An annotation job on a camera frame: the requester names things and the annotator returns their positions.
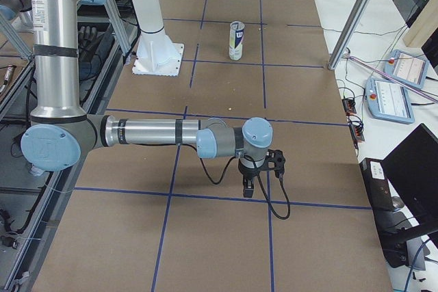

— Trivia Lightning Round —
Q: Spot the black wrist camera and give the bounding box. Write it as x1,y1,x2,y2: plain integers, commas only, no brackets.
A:
266,149,286,180

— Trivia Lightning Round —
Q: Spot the near orange connector block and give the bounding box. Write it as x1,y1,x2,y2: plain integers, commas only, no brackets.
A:
348,121,365,143

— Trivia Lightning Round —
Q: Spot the wooden board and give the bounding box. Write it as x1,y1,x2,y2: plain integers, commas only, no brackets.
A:
403,0,438,48

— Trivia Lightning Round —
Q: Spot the black computer box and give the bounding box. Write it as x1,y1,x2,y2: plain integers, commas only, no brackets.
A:
360,158,426,271

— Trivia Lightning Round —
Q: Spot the far blue teach pendant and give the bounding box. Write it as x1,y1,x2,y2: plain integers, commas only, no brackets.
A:
384,49,430,89

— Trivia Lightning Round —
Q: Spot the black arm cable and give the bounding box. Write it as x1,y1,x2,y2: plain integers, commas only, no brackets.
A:
197,144,292,220

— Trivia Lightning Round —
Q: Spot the near blue teach pendant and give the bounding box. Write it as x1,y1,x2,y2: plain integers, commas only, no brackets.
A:
365,77,415,124

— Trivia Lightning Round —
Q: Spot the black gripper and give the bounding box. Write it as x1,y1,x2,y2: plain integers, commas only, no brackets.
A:
238,159,268,198

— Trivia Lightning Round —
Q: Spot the black monitor on stand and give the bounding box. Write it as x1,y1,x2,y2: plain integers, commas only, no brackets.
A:
382,123,437,246

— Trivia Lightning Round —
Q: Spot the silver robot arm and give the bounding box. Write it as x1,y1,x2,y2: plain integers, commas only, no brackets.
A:
21,0,284,198

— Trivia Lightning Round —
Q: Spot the blue teach pendant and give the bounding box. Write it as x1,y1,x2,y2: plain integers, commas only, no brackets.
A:
384,49,430,89
365,77,415,124

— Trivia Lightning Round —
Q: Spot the far orange connector block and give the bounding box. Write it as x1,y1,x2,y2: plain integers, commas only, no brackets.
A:
342,98,357,115

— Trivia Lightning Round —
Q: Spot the clear tennis ball can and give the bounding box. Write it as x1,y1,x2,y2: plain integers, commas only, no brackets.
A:
229,21,245,60

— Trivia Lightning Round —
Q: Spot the orange connector block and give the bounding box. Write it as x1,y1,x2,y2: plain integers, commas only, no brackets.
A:
342,98,357,115
348,121,365,143

